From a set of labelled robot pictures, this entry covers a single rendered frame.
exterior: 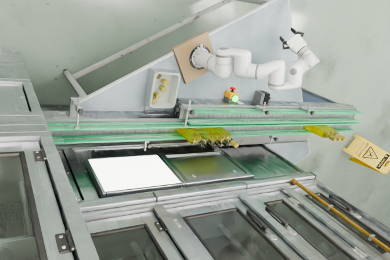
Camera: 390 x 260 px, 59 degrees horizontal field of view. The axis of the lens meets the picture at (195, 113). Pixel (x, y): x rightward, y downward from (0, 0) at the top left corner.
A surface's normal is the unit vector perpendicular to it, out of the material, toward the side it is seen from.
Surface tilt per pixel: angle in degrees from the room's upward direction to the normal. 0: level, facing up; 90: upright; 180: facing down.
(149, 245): 90
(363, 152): 76
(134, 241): 90
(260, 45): 0
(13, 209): 90
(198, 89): 0
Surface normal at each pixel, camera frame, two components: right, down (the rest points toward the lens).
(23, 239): 0.20, -0.93
